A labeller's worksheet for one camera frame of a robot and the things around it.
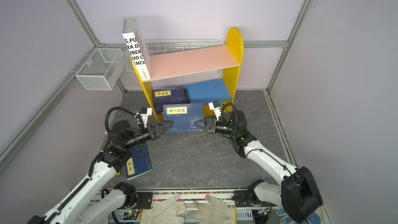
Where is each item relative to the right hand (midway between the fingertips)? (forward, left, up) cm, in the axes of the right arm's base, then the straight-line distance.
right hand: (194, 126), depth 68 cm
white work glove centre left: (-29, +12, -28) cm, 42 cm away
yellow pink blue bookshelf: (+33, -9, -13) cm, 37 cm away
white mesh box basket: (+39, +60, 0) cm, 71 cm away
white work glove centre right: (-29, -10, -29) cm, 42 cm away
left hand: (-1, +10, +1) cm, 10 cm away
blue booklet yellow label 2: (+4, +5, +2) cm, 7 cm away
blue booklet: (+26, +16, -8) cm, 32 cm away
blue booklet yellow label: (+19, +22, -9) cm, 31 cm away
